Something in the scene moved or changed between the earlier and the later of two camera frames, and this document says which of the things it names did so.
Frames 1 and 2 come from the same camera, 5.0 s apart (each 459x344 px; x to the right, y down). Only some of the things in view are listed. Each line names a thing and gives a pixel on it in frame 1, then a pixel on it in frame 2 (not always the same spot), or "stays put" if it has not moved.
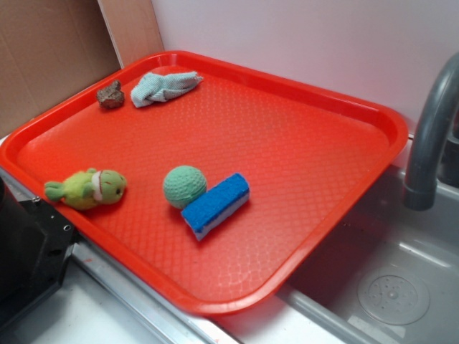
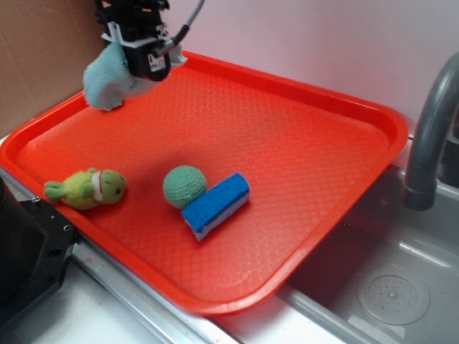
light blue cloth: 152,87 -> 107,82
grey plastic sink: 393,279 stays put
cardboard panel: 49,49 stays put
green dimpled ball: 183,185 stays put
